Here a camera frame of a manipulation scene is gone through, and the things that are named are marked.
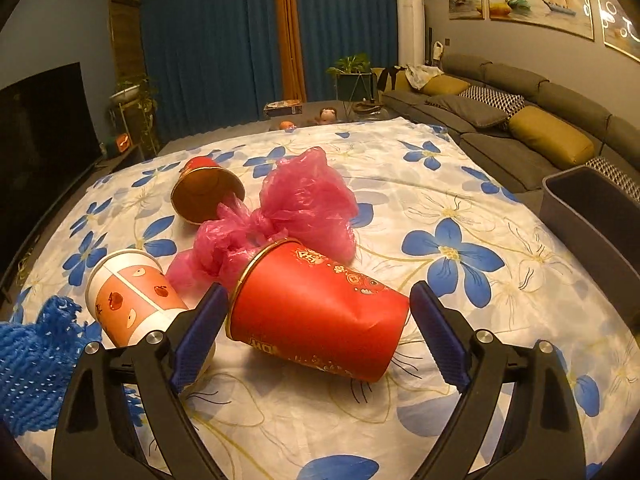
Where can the pink plastic bag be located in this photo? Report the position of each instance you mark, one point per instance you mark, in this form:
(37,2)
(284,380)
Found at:
(302,198)

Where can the red gold paper cup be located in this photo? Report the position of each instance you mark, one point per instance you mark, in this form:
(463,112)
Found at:
(202,185)

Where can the blue foam net sleeve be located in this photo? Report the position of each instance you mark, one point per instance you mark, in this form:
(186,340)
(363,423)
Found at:
(37,362)

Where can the potted green plant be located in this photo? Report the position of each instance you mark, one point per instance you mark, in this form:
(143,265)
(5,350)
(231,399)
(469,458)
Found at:
(353,78)

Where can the far patterned cushion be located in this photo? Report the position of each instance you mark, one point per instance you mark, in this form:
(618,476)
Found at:
(508,103)

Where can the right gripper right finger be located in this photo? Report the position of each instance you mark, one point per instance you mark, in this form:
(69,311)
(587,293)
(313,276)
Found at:
(541,437)

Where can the dark grey trash bin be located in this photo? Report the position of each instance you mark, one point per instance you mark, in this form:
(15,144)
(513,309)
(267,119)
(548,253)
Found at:
(599,224)

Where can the blue curtains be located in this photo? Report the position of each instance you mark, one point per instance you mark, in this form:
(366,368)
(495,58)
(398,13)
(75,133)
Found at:
(216,63)

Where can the dark coffee table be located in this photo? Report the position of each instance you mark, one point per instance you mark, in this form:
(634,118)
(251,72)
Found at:
(295,113)

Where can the grey cushion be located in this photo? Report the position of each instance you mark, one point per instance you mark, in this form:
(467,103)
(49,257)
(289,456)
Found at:
(476,113)

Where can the white standing air conditioner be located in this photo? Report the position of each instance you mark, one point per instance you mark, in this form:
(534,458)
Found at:
(411,32)

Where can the apple print paper cup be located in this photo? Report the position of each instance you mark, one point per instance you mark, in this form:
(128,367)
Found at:
(129,296)

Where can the right framed painting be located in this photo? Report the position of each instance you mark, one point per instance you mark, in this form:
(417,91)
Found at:
(618,29)

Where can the grey sectional sofa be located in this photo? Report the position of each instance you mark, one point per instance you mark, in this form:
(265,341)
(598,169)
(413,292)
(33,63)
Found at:
(513,164)

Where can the mustard cushion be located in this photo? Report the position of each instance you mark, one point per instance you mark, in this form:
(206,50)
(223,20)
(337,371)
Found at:
(445,85)
(559,142)

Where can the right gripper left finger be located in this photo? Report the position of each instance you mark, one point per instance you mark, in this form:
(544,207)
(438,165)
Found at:
(95,437)

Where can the plant on stand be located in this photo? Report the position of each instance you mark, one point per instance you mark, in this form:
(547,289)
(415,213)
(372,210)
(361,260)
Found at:
(132,108)

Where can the floral blue white tablecloth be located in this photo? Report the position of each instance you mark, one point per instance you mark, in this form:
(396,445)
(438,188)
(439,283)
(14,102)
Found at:
(426,212)

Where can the black television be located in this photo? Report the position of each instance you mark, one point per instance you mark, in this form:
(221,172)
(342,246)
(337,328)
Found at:
(47,143)

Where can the orange curtain strip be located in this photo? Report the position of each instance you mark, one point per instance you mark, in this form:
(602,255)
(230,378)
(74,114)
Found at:
(290,50)

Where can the patterned black white cushion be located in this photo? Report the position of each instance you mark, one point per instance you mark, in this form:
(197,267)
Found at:
(615,175)

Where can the far mustard cushion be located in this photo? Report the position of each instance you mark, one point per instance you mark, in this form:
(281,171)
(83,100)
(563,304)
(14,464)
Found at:
(445,85)

